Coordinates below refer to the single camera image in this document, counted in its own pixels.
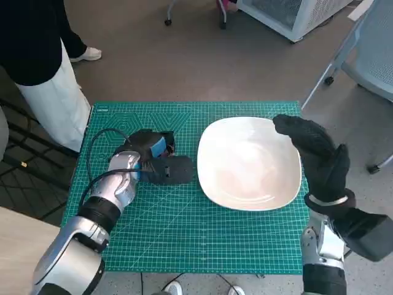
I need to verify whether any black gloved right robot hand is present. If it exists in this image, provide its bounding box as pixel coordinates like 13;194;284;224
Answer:
272;114;351;204

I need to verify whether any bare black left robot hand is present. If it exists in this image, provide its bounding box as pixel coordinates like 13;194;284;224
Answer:
124;128;176;161

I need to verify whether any white square plate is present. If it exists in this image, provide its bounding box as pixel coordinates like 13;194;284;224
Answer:
196;116;302;211

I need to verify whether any green cutting mat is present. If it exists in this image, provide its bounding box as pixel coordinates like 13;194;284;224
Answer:
60;101;310;275

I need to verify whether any light blue chair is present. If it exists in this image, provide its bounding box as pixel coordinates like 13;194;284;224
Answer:
301;0;393;175

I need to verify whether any rolling chair with casters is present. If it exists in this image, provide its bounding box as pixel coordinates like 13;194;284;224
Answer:
164;0;239;30

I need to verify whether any person at table edge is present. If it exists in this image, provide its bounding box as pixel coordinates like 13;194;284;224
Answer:
0;106;10;162

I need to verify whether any white mesh cabinet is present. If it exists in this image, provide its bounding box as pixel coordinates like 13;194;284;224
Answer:
236;0;356;44

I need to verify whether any white paper sheet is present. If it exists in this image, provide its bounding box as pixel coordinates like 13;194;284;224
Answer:
348;0;376;22

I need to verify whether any light wooden board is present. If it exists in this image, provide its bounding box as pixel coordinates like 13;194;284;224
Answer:
0;206;61;295

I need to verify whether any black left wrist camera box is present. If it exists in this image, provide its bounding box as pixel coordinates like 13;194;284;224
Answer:
142;154;195;186

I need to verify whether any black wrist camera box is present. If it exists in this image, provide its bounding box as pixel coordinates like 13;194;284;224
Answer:
331;207;393;262
142;154;195;186

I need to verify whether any black looping arm cable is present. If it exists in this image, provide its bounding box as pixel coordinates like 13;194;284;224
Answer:
86;128;133;187

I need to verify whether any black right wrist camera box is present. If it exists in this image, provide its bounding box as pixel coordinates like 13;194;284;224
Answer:
331;207;393;262

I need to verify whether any black floor cable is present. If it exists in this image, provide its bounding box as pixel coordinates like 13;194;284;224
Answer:
139;273;236;295

